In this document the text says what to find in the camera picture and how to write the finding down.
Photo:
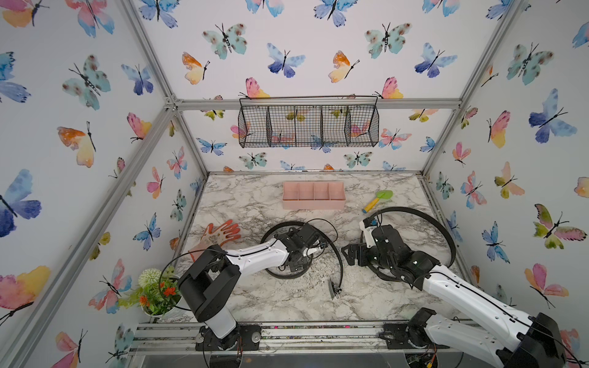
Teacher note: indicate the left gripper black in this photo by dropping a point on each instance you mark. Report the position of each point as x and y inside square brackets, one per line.
[301, 265]

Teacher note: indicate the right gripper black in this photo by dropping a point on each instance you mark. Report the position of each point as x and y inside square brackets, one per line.
[362, 250]

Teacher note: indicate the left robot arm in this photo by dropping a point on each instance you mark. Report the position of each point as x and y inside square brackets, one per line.
[286, 251]

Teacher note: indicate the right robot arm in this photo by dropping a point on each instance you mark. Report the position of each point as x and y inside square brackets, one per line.
[500, 335]

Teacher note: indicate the pink compartment storage tray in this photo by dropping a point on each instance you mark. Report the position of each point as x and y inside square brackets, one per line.
[313, 195]

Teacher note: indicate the black belt right coil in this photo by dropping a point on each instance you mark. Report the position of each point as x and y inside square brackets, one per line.
[429, 220]

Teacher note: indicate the green yellow toy shovel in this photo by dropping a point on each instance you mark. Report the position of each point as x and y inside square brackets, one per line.
[383, 195]

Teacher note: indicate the potted artificial flower plant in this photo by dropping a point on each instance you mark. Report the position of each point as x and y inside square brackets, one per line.
[157, 293]

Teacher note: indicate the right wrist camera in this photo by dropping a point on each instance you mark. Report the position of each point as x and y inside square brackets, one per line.
[367, 226]

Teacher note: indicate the black wire wall basket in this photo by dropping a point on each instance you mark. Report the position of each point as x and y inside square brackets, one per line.
[315, 122]

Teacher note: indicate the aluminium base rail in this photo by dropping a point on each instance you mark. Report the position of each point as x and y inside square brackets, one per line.
[323, 337]

